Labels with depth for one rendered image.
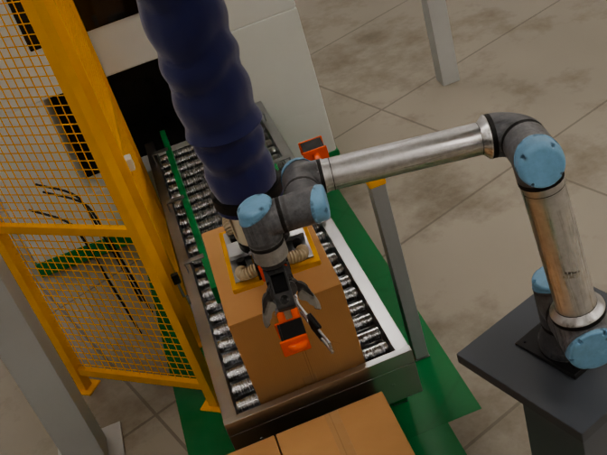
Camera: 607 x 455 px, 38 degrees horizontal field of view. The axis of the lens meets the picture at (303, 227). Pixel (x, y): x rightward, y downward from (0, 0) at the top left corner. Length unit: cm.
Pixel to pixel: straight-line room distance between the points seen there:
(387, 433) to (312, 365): 36
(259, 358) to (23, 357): 106
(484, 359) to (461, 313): 131
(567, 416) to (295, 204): 105
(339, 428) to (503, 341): 62
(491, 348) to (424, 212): 204
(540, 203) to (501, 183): 269
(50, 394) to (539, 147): 237
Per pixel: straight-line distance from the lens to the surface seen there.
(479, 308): 418
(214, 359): 342
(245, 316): 297
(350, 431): 305
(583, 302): 249
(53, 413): 390
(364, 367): 314
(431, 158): 228
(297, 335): 233
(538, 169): 220
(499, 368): 284
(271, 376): 314
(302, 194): 215
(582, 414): 269
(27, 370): 375
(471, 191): 493
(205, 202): 444
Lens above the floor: 277
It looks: 34 degrees down
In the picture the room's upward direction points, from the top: 18 degrees counter-clockwise
